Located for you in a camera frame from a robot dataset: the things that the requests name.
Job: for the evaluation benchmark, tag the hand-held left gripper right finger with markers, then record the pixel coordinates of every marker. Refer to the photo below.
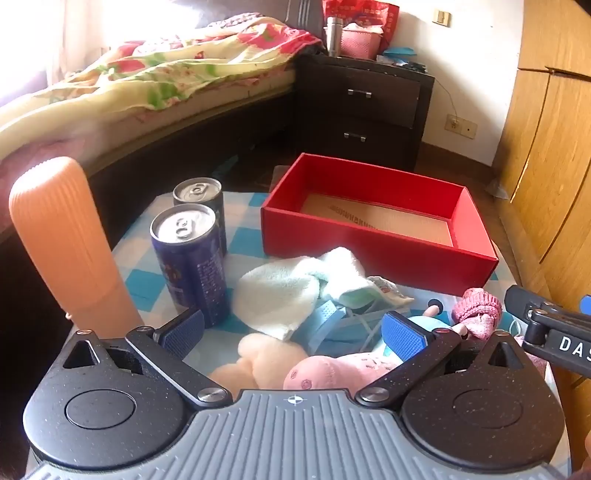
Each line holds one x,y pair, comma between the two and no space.
404,337

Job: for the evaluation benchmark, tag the floral blanket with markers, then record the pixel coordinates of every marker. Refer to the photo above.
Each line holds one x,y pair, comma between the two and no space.
175,69

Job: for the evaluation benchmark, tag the wooden wardrobe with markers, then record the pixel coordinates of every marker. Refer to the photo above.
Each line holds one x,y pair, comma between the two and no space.
554,161

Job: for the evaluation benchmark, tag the blue plastic item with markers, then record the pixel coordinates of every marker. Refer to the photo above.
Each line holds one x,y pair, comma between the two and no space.
399,54

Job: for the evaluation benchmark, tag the dark wooden bed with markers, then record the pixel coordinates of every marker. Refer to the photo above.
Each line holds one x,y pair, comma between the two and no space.
152,152

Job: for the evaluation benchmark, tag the steel thermos flask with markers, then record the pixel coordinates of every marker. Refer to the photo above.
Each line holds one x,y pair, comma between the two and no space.
332,39

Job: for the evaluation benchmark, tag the pink plastic basket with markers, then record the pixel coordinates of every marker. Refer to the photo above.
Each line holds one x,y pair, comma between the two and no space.
360,44

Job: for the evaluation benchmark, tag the pale blue terry towel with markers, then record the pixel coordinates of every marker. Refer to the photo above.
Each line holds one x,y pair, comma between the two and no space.
344,272

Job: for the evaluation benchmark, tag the wall light switch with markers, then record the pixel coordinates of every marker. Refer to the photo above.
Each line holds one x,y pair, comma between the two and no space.
442,17

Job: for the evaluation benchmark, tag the cream plush toy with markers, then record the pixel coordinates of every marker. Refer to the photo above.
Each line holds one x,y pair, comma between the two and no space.
263,364

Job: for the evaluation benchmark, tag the wall power socket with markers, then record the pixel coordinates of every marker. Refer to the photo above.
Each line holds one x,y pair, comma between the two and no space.
461,126

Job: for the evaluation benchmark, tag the dark brown nightstand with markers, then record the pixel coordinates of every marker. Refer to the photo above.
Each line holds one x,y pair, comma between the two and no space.
369,120

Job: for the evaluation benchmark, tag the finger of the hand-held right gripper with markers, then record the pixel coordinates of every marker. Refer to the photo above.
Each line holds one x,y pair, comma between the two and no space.
531,304

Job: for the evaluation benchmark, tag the orange ribbed bottle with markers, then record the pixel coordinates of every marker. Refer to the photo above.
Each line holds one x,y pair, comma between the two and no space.
64,235

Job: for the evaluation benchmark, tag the red bag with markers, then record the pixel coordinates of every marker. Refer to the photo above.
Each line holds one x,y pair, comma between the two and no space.
364,10

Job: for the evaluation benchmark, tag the red cardboard box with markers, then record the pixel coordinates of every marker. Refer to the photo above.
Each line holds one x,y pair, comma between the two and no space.
369,240

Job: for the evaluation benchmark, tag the blue checkered tablecloth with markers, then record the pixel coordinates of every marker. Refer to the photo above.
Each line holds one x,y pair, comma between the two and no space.
138,281

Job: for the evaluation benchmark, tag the dark blue drink can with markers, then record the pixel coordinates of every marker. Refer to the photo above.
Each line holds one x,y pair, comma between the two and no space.
201,191
194,267

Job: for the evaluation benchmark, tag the pink pig plush toy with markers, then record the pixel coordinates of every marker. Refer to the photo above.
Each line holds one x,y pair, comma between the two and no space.
323,371

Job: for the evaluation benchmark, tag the pink knit sock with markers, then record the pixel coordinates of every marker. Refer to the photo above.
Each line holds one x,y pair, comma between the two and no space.
478,307

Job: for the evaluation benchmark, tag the white face mask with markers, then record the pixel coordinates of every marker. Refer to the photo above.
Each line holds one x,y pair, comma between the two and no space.
390,288

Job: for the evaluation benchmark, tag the white terry towel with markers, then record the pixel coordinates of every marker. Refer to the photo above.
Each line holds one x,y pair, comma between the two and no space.
272,295

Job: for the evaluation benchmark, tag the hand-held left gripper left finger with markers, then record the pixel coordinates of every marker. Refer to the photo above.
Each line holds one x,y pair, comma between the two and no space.
183,333

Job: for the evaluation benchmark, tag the small black item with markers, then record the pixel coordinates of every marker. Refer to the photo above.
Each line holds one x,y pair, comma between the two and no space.
416,67

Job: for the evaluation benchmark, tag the clear plastic wrapper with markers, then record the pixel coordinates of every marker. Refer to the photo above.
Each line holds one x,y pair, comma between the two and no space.
497,189

